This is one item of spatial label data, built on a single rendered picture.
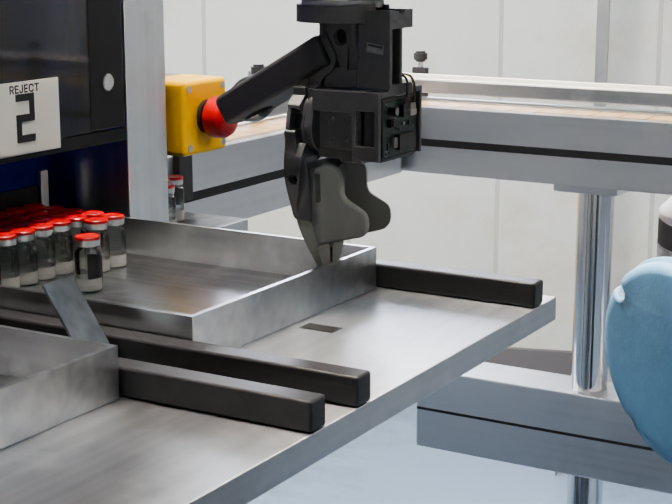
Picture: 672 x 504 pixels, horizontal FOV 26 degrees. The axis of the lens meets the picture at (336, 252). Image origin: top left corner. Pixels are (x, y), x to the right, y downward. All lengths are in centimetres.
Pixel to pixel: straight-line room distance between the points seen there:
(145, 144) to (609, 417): 90
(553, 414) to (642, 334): 131
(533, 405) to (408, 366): 108
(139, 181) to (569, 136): 76
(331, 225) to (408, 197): 278
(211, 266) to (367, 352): 29
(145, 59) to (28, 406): 55
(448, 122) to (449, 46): 183
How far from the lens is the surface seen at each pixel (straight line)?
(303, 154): 111
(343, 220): 112
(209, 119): 140
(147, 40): 135
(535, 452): 209
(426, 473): 327
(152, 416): 90
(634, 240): 387
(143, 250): 134
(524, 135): 197
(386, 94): 109
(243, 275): 125
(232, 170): 167
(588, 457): 206
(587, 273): 200
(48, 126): 125
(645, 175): 191
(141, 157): 135
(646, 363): 76
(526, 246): 388
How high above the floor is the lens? 117
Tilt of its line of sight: 12 degrees down
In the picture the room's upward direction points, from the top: straight up
